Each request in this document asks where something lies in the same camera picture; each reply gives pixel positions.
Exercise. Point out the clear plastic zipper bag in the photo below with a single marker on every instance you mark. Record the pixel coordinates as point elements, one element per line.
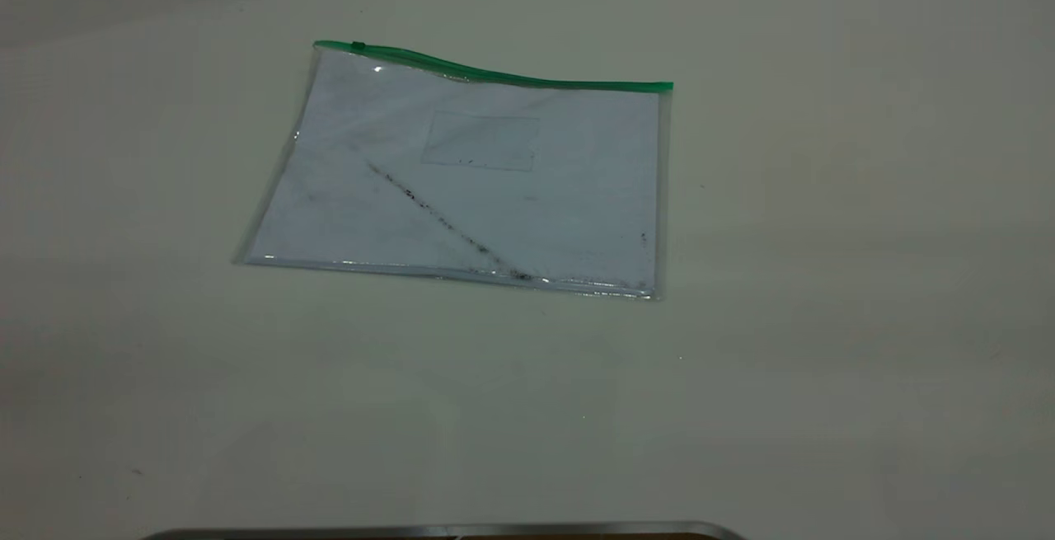
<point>577,103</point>

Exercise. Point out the white paper sheet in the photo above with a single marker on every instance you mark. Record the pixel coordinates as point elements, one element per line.
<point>569,218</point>

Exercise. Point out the grey metal frame edge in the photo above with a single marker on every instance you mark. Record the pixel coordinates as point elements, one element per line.
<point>330,533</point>

